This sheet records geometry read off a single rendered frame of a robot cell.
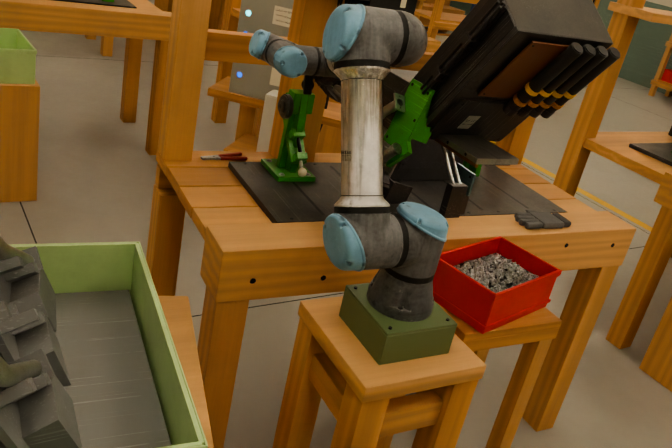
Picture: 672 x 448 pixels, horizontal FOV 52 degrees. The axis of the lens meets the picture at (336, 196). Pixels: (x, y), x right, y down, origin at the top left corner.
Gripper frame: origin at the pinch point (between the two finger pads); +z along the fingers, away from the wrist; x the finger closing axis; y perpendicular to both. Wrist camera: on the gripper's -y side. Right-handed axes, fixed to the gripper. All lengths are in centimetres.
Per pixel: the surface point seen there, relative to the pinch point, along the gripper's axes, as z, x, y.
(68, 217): -22, 18, -207
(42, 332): -77, -83, 7
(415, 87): 18.3, 3.6, 6.6
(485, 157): 34.1, -19.7, 17.8
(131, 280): -56, -65, -10
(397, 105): 15.1, -1.5, 1.8
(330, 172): 14.5, -11.7, -31.5
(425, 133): 24.4, -8.9, 3.6
